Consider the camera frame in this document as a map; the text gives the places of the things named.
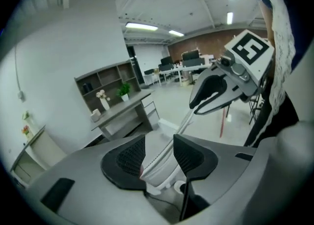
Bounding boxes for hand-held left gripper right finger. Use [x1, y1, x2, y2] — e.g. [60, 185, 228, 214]
[173, 134, 267, 222]

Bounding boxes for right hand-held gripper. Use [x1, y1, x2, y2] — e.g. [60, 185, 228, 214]
[188, 29, 275, 116]

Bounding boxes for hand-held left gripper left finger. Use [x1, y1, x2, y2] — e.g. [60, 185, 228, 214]
[31, 134, 176, 225]

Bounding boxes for white chair with grey mesh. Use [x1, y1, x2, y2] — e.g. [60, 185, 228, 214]
[139, 108, 196, 197]

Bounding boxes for person's right forearm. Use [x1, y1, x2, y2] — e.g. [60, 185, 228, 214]
[260, 0, 277, 45]

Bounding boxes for grey wooden desk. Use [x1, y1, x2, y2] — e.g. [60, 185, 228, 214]
[74, 59, 160, 141]

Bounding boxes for white work table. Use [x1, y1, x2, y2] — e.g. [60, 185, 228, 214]
[143, 63, 216, 87]

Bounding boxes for person's black trousers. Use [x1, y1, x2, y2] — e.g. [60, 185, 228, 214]
[245, 88, 300, 147]

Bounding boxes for white curved table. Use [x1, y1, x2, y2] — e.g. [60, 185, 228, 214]
[9, 123, 67, 188]

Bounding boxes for green plant in white pot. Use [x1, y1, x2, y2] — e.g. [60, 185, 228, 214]
[115, 82, 132, 102]

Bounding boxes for person's navy white top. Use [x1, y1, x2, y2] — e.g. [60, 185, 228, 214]
[246, 0, 297, 121]

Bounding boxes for white vase with pink flowers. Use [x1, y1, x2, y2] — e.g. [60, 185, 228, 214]
[95, 90, 111, 111]

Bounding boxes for red flowers in box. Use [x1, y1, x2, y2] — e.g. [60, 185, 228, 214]
[21, 125, 34, 141]

